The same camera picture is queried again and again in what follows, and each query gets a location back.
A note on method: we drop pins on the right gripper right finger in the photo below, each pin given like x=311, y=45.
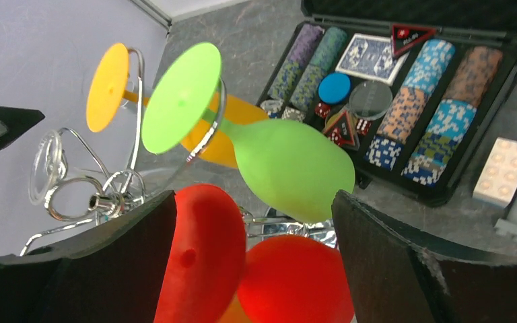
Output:
x=398, y=273

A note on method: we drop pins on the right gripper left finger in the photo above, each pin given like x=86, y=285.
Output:
x=109, y=273

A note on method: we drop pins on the red plastic wine glass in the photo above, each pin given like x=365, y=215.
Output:
x=282, y=279

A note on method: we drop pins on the green plastic wine glass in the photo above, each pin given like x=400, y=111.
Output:
x=290, y=166

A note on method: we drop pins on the clear wine glass rear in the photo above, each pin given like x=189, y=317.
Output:
x=48, y=166

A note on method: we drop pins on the chrome wine glass rack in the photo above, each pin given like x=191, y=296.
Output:
x=101, y=188

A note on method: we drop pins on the yellow plastic wine glass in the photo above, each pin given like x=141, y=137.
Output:
x=181, y=108

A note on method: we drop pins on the orange plastic wine glass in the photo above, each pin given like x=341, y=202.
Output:
x=234, y=313

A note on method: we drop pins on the white toy brick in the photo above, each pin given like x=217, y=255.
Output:
x=497, y=183

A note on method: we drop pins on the clear round dealer button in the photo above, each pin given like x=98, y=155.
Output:
x=370, y=100

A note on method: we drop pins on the black poker chip case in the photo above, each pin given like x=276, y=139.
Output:
x=461, y=66

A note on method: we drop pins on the blue round chip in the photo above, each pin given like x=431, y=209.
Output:
x=334, y=88

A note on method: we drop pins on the blue playing card deck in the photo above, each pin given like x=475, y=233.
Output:
x=370, y=57

